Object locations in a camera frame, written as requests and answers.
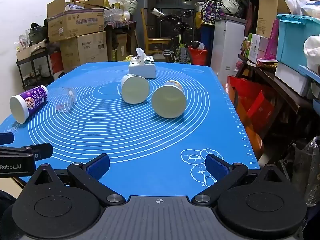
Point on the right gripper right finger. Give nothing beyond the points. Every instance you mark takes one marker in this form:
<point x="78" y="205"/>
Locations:
<point x="227" y="176"/>

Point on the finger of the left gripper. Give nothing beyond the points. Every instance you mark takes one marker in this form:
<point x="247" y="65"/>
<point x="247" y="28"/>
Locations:
<point x="6" y="138"/>
<point x="40" y="151"/>

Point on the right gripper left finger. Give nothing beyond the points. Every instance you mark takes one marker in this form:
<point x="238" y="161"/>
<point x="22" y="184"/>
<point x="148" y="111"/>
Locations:
<point x="86" y="176"/>

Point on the purple paper cup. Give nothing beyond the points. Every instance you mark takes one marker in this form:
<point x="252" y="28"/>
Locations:
<point x="24" y="105"/>

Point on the clear plastic cup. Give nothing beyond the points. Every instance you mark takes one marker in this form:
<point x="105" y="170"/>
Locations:
<point x="63" y="99"/>

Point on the blue printed paper cup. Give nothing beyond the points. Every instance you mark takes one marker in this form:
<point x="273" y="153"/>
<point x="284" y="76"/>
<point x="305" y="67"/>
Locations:
<point x="169" y="100"/>

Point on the plain white paper cup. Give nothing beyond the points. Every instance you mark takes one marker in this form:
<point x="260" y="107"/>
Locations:
<point x="134" y="89"/>

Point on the orange paper shopping bag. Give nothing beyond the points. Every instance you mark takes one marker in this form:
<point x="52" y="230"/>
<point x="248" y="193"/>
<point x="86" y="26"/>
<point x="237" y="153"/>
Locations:
<point x="254" y="138"/>

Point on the red shopping bag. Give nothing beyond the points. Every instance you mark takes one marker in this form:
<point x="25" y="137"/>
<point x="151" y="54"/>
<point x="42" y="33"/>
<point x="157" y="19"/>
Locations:
<point x="258" y="101"/>

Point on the black metal shelf rack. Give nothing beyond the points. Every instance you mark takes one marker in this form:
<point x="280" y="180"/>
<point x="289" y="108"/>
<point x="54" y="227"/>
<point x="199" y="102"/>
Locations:
<point x="36" y="77"/>

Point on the blue silicone baking mat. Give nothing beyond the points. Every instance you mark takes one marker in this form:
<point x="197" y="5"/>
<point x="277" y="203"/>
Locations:
<point x="149" y="155"/>

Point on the dark wooden side table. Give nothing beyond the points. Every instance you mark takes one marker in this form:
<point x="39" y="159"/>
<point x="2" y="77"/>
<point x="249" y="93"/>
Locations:
<point x="295" y="112"/>

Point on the lower cardboard box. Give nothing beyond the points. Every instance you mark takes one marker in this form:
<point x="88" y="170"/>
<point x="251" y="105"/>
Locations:
<point x="83" y="49"/>

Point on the red plastic bucket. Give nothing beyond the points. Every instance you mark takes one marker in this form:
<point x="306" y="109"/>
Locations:
<point x="198" y="57"/>

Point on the green white product box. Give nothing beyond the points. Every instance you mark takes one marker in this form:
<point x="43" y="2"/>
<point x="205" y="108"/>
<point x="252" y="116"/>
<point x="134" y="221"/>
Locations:
<point x="257" y="47"/>

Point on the white tissue box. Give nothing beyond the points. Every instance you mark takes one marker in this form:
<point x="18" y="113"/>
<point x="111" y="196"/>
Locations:
<point x="142" y="65"/>

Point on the black green bicycle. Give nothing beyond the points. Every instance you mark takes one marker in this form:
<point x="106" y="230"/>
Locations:
<point x="177" y="50"/>

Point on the upper open cardboard box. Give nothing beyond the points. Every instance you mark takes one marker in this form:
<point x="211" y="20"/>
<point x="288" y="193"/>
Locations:
<point x="73" y="19"/>

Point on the white chest freezer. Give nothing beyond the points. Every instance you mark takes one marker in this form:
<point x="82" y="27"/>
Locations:
<point x="227" y="41"/>

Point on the wooden chair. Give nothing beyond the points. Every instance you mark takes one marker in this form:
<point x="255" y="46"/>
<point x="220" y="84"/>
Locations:
<point x="153" y="42"/>

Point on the turquoise plastic storage bin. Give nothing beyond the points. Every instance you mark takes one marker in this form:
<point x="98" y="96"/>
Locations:
<point x="293" y="32"/>

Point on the floral fabric bundle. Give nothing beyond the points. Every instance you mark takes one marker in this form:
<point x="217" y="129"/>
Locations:
<point x="212" y="10"/>

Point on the tall cardboard box right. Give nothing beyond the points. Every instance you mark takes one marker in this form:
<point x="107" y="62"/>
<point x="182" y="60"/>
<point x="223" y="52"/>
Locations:
<point x="267" y="13"/>

